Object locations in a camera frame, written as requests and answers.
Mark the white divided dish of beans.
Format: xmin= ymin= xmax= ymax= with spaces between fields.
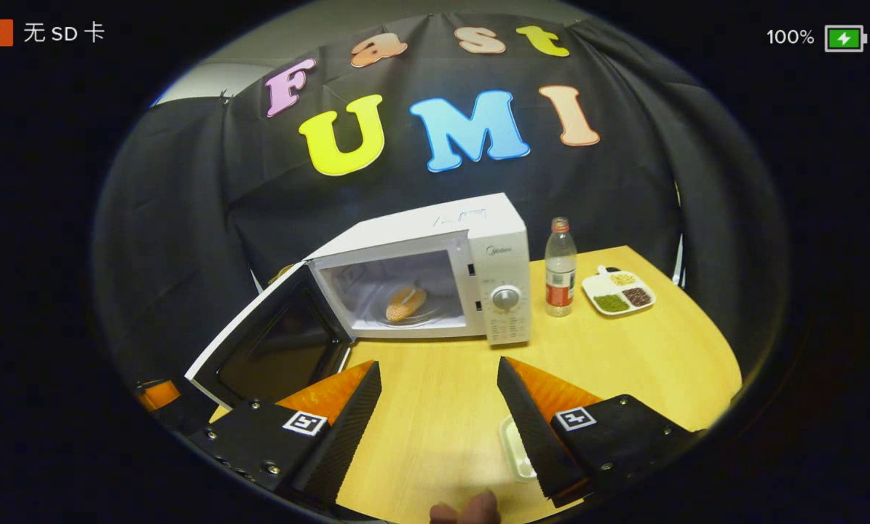
xmin=582 ymin=266 xmax=657 ymax=317

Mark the black backdrop cloth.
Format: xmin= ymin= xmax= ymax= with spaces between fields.
xmin=91 ymin=11 xmax=792 ymax=408

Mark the round sugared bun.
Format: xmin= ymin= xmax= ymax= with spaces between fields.
xmin=385 ymin=285 xmax=428 ymax=323

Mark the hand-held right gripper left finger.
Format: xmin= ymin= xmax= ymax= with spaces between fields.
xmin=187 ymin=360 xmax=382 ymax=510

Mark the glass turntable plate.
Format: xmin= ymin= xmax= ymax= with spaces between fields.
xmin=369 ymin=287 xmax=454 ymax=328

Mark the clear bottle with red label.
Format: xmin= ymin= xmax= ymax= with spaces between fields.
xmin=544 ymin=217 xmax=578 ymax=317

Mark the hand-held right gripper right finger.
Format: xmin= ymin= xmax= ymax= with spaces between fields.
xmin=497 ymin=357 xmax=697 ymax=509

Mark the white microwave oven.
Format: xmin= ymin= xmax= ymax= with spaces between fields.
xmin=185 ymin=192 xmax=532 ymax=410

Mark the small white square plate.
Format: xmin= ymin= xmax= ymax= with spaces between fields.
xmin=499 ymin=415 xmax=539 ymax=483

